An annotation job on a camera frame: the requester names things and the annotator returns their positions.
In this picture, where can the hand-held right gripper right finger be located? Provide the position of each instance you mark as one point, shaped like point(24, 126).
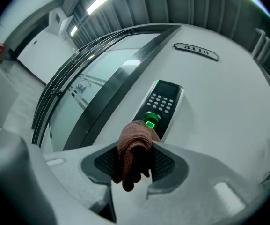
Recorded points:
point(195, 184)

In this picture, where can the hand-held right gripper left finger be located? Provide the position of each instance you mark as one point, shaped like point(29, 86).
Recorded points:
point(78, 172)

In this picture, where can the brown cloth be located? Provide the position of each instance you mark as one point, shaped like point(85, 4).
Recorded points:
point(134, 137)

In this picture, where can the wall access control keypad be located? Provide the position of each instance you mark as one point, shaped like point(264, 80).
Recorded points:
point(165, 95)

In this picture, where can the metal door latch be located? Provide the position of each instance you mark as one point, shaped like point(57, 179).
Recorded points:
point(55, 92)

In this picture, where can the frosted glass door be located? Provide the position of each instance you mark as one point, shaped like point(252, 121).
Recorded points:
point(102, 74)

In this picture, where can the door number plate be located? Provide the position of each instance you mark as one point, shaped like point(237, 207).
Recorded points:
point(196, 51)

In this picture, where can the long ceiling light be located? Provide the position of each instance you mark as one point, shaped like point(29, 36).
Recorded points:
point(100, 1)
point(73, 31)

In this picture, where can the glass door with frame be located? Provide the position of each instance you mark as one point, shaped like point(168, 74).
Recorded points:
point(116, 85)

